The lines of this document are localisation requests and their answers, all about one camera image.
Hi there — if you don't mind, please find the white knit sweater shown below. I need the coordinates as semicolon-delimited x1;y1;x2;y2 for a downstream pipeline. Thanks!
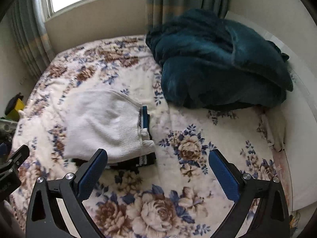
18;89;157;164

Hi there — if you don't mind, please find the white bed headboard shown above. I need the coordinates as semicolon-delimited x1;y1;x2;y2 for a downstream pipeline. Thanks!
225;11;316;210

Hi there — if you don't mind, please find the navy striped knit garment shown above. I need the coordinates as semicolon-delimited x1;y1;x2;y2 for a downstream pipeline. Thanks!
64;103;156;169

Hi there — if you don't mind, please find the floral fleece bed blanket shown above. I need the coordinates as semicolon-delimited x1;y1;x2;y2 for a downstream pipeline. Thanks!
10;36;278;237

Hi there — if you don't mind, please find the yellow box with black item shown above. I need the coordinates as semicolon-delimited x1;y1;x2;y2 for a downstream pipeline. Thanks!
5;93;25;121

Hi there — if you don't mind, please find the dark teal plush blanket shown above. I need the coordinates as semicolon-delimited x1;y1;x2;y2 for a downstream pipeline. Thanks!
146;9;293;111

